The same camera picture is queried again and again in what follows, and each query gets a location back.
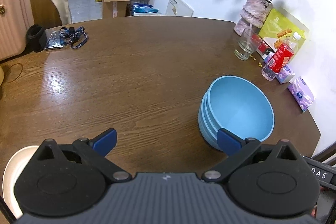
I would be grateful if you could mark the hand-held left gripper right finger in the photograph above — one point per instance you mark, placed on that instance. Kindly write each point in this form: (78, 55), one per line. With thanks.
(231, 141)

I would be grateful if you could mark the clear drinking glass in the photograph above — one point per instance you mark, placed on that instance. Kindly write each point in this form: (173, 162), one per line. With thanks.
(244, 53)

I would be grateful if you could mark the long purple tissue pack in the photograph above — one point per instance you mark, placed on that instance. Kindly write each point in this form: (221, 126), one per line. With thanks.
(302, 94)

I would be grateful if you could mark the green yellow snack box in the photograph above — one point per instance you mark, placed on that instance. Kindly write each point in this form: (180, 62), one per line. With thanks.
(275, 27)

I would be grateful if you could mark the small purple tissue pack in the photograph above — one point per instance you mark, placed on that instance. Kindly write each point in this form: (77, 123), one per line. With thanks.
(286, 74)

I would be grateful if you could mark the white leaning board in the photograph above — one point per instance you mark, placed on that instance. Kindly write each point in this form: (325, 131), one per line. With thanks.
(181, 7)

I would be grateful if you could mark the brown wooden chair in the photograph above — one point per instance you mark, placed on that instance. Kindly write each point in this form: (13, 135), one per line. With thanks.
(44, 11)

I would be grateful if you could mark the black round container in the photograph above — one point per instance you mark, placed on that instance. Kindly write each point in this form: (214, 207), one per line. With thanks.
(35, 39)

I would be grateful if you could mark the scattered yellow kernels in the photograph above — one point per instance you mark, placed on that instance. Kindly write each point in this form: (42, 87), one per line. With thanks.
(260, 64)

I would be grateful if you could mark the pink suitcase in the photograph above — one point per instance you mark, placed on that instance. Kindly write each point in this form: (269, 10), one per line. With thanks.
(13, 24)

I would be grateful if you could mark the pink textured vase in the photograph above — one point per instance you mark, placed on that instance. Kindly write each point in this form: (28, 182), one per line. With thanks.
(254, 12)

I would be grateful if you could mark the small red box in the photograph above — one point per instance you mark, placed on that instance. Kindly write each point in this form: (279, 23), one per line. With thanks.
(265, 49)

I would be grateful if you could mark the thin rubber band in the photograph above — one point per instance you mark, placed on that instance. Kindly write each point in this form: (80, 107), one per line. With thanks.
(23, 69)

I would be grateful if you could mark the cream plate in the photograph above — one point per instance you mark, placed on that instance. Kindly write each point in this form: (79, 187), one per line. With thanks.
(13, 182)

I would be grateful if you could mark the red label plastic bottle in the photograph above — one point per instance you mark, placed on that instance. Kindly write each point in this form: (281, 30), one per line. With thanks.
(281, 57)

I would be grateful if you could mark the dark blue packet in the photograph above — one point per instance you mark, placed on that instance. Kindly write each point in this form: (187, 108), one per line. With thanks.
(53, 41)

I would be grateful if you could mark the blue floor packages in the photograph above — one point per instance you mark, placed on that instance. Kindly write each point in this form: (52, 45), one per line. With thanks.
(143, 8)

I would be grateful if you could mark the cardboard box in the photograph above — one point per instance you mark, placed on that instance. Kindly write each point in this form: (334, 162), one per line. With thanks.
(115, 7)

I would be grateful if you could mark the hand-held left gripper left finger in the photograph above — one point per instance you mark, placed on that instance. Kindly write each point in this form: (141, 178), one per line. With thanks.
(106, 141)

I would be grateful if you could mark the white stirring stick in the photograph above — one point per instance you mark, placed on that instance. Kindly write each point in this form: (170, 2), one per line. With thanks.
(249, 35)

